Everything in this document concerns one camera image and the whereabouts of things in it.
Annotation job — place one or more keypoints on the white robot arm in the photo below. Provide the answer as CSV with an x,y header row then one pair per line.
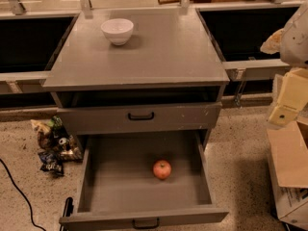
x,y
291,42

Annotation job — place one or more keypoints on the black middle drawer handle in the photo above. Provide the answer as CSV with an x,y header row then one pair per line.
x,y
143,224

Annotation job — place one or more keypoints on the white ceramic bowl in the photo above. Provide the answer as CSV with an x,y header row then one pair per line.
x,y
118,30

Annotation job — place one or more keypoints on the closed grey top drawer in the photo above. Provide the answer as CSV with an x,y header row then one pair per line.
x,y
113,120

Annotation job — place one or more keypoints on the metal shelf bracket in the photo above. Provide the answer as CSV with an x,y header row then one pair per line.
x,y
240,77

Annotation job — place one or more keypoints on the red apple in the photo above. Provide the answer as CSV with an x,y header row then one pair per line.
x,y
162,169

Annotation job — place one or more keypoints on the black top drawer handle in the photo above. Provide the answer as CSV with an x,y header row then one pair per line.
x,y
141,117

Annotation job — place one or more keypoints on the cardboard box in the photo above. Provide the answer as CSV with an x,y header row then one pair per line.
x,y
288,167

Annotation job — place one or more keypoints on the yellow snack bag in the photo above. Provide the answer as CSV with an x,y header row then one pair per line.
x,y
40,127

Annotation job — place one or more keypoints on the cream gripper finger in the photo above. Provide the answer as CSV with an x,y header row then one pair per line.
x,y
289,96
273,43

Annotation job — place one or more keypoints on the grey drawer cabinet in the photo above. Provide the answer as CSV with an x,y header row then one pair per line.
x,y
169,59

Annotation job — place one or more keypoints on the green snack bag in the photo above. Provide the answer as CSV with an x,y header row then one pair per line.
x,y
56,125

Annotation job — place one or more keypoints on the open grey middle drawer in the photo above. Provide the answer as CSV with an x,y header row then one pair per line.
x,y
118,184

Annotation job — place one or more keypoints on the dark blue snack bag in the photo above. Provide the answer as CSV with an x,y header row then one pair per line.
x,y
51,163

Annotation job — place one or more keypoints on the brown snack bag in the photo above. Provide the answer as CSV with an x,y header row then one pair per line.
x,y
62,148

